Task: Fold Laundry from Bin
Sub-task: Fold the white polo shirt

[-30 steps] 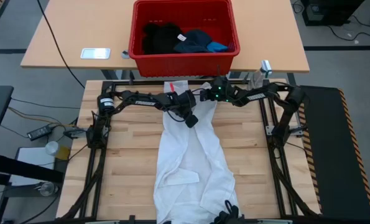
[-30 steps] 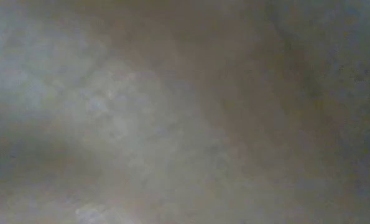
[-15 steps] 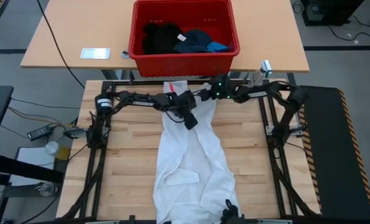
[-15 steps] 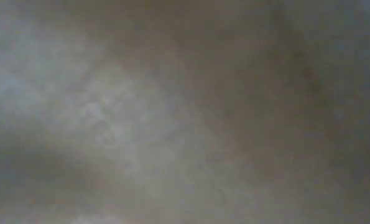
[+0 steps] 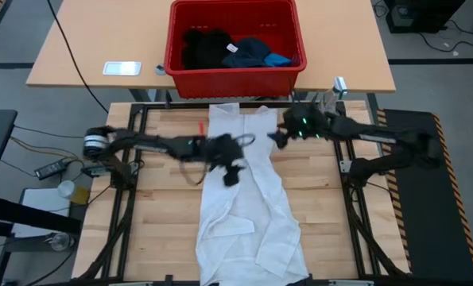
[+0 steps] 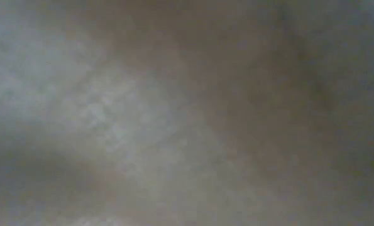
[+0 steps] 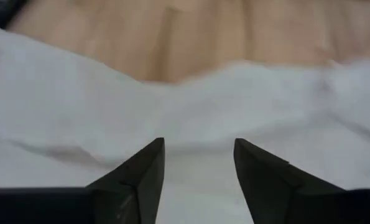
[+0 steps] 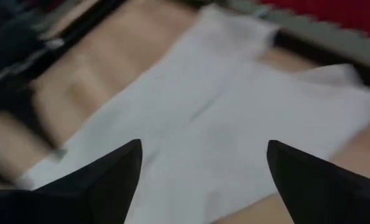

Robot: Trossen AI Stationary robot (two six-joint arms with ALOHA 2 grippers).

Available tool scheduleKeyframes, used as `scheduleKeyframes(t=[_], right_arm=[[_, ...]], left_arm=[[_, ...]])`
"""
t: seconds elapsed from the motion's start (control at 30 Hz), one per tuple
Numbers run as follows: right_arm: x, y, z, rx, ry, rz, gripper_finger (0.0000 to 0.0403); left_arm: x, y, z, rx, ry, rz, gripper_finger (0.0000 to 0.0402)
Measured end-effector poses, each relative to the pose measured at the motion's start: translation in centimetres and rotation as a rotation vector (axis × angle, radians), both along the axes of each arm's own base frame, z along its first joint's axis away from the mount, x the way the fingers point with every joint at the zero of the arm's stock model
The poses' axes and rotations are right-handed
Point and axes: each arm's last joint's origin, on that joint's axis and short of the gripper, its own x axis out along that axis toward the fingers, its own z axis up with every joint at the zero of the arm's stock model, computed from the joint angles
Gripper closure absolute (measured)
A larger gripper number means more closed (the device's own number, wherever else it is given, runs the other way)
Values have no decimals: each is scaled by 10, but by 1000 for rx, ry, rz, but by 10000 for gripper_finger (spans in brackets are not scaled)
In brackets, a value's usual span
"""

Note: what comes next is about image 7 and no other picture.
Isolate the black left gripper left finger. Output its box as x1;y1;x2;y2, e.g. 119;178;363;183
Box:
86;138;166;224

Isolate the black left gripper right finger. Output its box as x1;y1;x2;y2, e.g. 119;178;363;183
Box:
233;138;347;224

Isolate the white shirt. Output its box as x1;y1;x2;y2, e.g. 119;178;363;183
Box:
0;26;370;224

